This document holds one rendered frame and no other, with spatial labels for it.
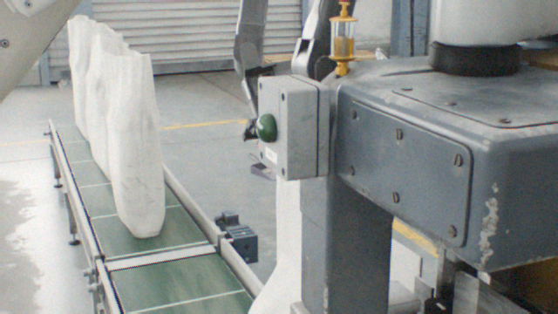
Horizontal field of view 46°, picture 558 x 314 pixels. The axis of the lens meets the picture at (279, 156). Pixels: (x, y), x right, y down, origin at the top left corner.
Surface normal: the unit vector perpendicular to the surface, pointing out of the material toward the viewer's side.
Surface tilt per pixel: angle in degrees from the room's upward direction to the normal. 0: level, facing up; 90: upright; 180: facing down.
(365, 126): 90
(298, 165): 90
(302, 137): 90
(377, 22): 90
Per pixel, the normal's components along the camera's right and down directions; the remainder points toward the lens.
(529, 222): 0.39, 0.27
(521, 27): 0.73, 0.20
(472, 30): -0.35, 0.28
